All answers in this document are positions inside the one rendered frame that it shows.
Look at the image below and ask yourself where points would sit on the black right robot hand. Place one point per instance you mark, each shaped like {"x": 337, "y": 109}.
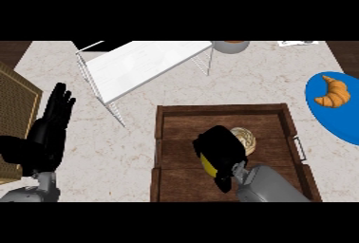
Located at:
{"x": 223, "y": 148}

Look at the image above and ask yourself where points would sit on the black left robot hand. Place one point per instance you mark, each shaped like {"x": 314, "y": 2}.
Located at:
{"x": 49, "y": 133}

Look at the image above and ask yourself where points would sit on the yellow lemon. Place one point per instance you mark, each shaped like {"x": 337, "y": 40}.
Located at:
{"x": 207, "y": 166}

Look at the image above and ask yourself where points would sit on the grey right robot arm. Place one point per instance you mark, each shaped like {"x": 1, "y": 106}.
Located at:
{"x": 266, "y": 183}

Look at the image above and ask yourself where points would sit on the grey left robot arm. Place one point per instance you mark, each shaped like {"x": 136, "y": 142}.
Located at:
{"x": 37, "y": 188}

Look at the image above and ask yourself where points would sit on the brown wooden tray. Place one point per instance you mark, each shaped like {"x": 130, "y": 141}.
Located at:
{"x": 233, "y": 126}

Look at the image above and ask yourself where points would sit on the beige round bread roll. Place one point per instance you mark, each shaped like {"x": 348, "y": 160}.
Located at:
{"x": 247, "y": 139}

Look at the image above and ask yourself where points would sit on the woven wicker placemat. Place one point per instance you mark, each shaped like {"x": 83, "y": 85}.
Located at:
{"x": 13, "y": 123}

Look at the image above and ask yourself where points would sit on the blue plate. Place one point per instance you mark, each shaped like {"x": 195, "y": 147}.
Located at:
{"x": 334, "y": 110}

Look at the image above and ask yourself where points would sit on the golden croissant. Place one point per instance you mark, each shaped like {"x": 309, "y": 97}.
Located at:
{"x": 334, "y": 92}

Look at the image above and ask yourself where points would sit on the grey bowl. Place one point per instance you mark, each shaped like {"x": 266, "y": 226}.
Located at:
{"x": 230, "y": 46}

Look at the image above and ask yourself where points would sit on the white printed paper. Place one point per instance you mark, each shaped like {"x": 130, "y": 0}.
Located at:
{"x": 297, "y": 43}

